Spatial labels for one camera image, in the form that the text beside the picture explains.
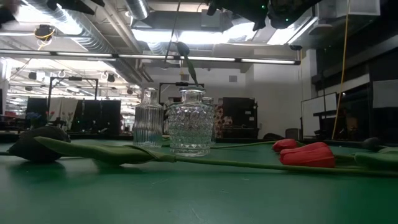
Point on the black monitor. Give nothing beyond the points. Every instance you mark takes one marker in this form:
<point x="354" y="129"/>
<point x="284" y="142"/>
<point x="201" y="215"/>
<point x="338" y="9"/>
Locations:
<point x="35" y="109"/>

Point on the ribbed glass vase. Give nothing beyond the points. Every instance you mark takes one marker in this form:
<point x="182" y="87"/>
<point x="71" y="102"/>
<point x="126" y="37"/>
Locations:
<point x="148" y="124"/>

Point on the long LED light bar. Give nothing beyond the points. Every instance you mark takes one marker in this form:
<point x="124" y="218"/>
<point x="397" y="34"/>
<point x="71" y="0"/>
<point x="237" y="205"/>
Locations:
<point x="46" y="53"/>

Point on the diamond-textured glass vase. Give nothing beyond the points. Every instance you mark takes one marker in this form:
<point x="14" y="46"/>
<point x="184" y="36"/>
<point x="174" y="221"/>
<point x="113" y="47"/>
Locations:
<point x="190" y="130"/>

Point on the red tulip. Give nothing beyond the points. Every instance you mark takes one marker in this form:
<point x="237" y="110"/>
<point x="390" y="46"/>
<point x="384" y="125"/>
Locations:
<point x="285" y="144"/>
<point x="308" y="157"/>

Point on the whiteboard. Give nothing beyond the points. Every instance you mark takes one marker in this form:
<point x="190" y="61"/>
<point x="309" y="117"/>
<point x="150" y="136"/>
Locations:
<point x="317" y="115"/>

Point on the black cabinet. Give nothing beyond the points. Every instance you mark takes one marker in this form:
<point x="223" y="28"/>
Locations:
<point x="239" y="116"/>

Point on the black ceiling camera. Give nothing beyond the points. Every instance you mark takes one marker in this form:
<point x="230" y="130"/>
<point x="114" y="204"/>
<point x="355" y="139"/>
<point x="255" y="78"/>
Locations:
<point x="295" y="47"/>

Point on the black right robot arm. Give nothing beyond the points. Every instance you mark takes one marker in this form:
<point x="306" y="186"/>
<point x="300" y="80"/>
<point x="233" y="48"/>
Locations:
<point x="280" y="12"/>

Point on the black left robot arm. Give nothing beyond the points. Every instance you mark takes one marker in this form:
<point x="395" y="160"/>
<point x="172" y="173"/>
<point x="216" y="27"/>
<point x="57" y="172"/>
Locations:
<point x="74" y="5"/>

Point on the green table mat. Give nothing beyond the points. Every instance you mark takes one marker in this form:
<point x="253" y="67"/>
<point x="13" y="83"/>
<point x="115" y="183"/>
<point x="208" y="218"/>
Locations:
<point x="199" y="199"/>

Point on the grey bin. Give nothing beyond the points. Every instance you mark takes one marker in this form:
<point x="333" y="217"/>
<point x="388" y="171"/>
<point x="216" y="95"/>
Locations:
<point x="292" y="133"/>

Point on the black tulip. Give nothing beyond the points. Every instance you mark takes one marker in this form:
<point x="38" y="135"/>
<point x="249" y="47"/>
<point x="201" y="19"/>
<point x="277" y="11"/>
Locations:
<point x="371" y="143"/>
<point x="37" y="149"/>
<point x="183" y="48"/>

